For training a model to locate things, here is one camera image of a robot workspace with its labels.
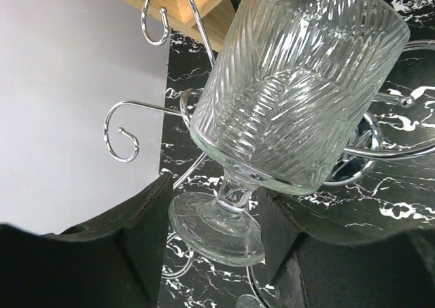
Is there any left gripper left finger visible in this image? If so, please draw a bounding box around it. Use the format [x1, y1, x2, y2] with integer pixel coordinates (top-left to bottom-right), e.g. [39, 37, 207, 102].
[1, 173, 173, 307]

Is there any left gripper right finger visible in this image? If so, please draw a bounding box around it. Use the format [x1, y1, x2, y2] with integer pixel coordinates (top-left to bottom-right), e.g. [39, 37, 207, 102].
[257, 171, 434, 307]

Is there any chrome wine glass rack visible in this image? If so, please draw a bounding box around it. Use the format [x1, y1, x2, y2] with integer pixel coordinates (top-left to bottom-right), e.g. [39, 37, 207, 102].
[103, 0, 435, 308]

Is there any ribbed goblet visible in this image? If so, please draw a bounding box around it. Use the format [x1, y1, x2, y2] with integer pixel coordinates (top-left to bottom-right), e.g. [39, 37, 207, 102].
[169, 0, 410, 267]

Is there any wooden shelf unit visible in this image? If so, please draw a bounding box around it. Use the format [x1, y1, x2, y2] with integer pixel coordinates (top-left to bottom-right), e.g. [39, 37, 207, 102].
[121, 0, 235, 52]

